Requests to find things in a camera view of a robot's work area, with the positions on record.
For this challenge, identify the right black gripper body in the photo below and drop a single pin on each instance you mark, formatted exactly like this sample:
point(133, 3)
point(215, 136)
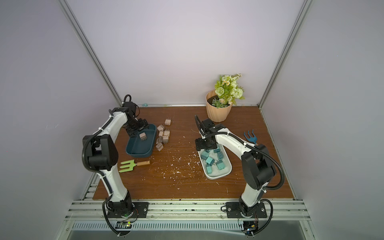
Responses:
point(205, 144)

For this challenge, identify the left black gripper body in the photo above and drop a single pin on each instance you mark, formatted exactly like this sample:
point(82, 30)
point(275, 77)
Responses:
point(136, 126)

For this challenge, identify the white oval storage tray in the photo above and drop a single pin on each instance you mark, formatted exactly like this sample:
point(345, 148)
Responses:
point(216, 174)

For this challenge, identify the teal plug top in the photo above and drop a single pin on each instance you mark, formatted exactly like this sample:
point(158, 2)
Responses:
point(209, 168)

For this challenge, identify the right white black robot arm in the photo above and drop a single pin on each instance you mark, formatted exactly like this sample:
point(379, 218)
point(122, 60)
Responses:
point(261, 173)

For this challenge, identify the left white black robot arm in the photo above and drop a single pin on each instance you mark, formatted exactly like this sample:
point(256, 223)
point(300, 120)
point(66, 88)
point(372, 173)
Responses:
point(100, 156)

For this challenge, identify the dark teal storage tray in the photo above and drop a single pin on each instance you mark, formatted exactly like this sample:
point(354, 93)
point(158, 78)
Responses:
point(142, 149)

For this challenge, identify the brown plug cluster top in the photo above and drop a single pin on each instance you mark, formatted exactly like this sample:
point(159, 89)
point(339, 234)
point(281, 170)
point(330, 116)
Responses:
point(161, 128)

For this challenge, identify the brown plug cluster middle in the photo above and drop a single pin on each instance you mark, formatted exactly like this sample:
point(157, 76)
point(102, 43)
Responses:
point(165, 139)

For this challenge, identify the brown plug far single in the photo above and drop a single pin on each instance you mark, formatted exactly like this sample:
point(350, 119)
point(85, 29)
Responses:
point(168, 122)

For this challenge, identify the green artificial flower plant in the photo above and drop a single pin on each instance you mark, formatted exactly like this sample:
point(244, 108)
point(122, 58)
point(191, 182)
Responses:
point(227, 91)

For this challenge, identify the green garden fork wooden handle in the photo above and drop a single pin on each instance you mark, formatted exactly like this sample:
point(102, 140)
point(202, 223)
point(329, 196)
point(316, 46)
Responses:
point(128, 166)

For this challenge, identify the blue garden fork wooden handle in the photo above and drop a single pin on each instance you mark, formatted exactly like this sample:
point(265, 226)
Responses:
point(251, 137)

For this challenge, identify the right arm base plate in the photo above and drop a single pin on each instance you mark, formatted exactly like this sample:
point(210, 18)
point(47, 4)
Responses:
point(240, 210)

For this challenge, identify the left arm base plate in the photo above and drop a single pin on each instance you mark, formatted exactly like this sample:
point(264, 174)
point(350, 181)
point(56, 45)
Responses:
point(123, 211)

